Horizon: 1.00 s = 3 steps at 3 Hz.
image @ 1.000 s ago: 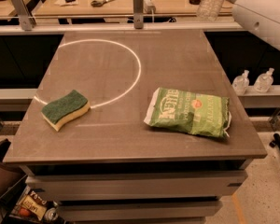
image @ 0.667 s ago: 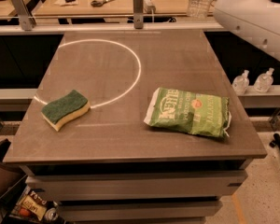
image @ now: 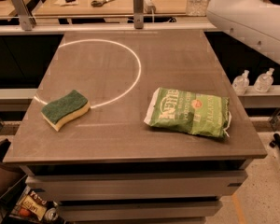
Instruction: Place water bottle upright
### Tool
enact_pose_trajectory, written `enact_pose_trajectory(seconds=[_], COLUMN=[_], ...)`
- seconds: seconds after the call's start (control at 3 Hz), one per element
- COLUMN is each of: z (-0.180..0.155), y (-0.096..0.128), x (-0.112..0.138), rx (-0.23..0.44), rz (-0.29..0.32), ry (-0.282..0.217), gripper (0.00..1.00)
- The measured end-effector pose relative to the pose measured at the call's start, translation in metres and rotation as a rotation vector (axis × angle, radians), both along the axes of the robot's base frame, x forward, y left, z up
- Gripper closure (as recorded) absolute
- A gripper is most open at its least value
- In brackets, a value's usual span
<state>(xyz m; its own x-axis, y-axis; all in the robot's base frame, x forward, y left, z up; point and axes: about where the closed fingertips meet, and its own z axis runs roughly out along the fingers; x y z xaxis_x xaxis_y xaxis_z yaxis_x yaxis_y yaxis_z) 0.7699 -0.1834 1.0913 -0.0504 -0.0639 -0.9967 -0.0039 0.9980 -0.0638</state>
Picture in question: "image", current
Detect clear plastic water bottle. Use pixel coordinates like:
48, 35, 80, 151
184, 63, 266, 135
186, 0, 208, 17

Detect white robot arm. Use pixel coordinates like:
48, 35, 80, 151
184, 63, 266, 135
206, 0, 280, 64

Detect right sanitizer bottle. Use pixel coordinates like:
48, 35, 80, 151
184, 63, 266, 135
254, 68, 274, 92

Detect green chips bag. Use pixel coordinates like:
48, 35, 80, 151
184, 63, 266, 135
144, 88, 231, 138

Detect green and yellow sponge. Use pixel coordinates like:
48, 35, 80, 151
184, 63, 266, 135
41, 90, 91, 132

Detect scissors on back desk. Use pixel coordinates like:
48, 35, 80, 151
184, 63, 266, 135
91, 0, 116, 7

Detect snack box under table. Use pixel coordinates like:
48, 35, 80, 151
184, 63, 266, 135
19, 190, 49, 220

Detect brown bin at left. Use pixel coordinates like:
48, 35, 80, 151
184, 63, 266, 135
0, 139, 24, 197

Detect middle metal bracket post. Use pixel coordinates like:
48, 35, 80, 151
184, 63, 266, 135
133, 0, 144, 29

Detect metal bracket post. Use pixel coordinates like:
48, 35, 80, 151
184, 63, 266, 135
133, 0, 144, 29
11, 0, 36, 31

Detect left metal bracket post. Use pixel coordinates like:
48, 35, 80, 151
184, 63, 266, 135
11, 0, 36, 31

